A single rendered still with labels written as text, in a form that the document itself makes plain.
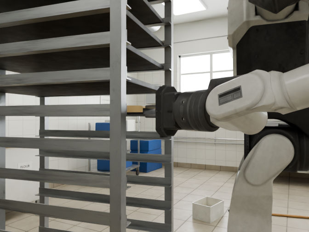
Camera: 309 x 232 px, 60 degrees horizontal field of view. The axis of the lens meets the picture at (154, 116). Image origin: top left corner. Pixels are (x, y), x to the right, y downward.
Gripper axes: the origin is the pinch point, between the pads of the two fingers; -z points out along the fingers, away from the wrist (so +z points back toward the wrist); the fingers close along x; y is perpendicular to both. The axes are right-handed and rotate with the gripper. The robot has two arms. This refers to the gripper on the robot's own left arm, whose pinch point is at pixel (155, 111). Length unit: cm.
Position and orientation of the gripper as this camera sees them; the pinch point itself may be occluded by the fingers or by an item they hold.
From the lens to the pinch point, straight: 67.8
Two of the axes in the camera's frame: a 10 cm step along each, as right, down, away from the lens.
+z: 6.6, 0.0, -7.5
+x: 0.0, -10.0, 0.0
